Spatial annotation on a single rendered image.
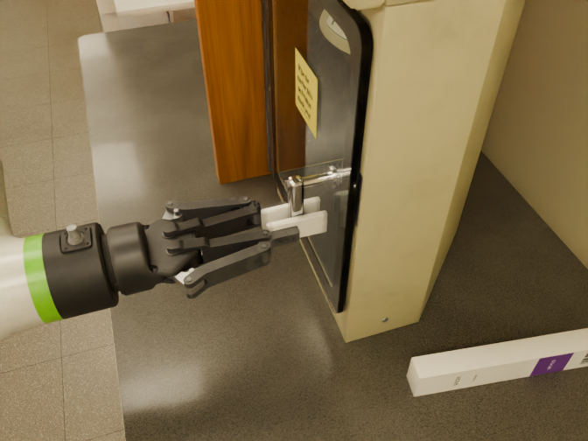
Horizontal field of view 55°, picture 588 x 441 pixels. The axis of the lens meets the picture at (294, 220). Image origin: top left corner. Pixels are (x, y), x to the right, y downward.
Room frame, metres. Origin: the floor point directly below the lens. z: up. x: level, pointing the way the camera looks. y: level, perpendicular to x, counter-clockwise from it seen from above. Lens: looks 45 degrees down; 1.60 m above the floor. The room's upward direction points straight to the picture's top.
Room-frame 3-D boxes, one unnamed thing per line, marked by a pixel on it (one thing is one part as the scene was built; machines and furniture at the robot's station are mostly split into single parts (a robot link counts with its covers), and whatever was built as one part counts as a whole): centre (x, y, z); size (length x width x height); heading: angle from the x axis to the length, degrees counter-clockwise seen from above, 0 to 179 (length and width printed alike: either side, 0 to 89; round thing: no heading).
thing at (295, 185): (0.46, -0.02, 1.17); 0.05 x 0.03 x 0.10; 108
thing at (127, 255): (0.40, 0.15, 1.15); 0.09 x 0.08 x 0.07; 108
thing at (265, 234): (0.41, 0.08, 1.15); 0.11 x 0.01 x 0.04; 102
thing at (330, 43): (0.57, -0.01, 1.19); 0.30 x 0.01 x 0.40; 18
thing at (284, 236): (0.42, 0.02, 1.15); 0.05 x 0.03 x 0.01; 107
